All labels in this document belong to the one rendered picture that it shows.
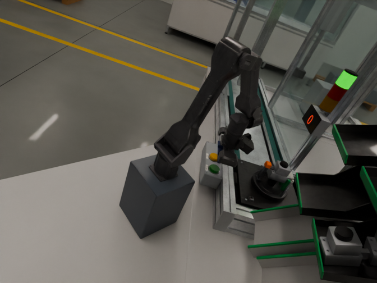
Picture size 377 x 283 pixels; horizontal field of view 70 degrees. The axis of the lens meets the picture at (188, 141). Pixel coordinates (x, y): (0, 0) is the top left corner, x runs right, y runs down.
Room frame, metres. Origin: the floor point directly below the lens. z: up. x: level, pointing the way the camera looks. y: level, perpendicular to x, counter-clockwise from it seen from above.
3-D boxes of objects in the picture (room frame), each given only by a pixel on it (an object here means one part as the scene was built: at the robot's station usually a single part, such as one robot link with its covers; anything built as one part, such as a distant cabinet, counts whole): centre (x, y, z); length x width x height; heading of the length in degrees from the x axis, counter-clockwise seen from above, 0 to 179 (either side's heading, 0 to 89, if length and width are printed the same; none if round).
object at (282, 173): (0.82, -0.35, 1.06); 0.08 x 0.04 x 0.07; 98
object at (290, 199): (0.82, -0.34, 0.96); 0.24 x 0.24 x 0.02; 8
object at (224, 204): (1.07, -0.15, 0.91); 0.89 x 0.06 x 0.11; 8
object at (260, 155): (1.12, -0.33, 0.91); 0.84 x 0.28 x 0.10; 8
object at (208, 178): (0.87, -0.12, 0.93); 0.21 x 0.07 x 0.06; 8
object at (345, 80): (1.02, -0.43, 1.38); 0.05 x 0.05 x 0.05
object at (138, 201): (0.58, 0.03, 0.96); 0.14 x 0.14 x 0.20; 52
